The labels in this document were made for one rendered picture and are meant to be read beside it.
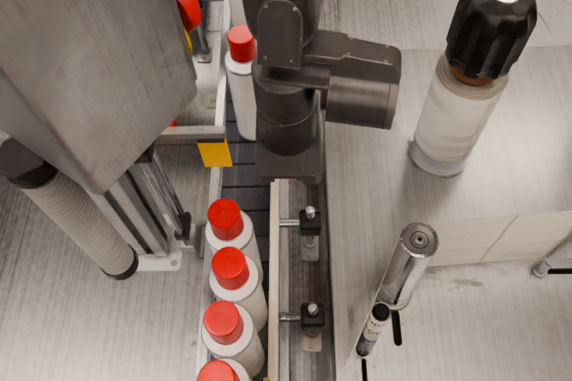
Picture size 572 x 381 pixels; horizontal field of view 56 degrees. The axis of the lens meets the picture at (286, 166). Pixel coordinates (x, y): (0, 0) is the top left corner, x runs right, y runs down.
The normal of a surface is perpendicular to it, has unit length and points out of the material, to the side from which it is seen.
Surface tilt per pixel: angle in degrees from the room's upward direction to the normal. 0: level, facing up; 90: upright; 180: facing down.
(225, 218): 2
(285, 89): 1
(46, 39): 90
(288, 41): 67
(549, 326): 0
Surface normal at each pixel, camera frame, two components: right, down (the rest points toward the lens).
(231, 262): -0.08, -0.50
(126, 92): 0.82, 0.48
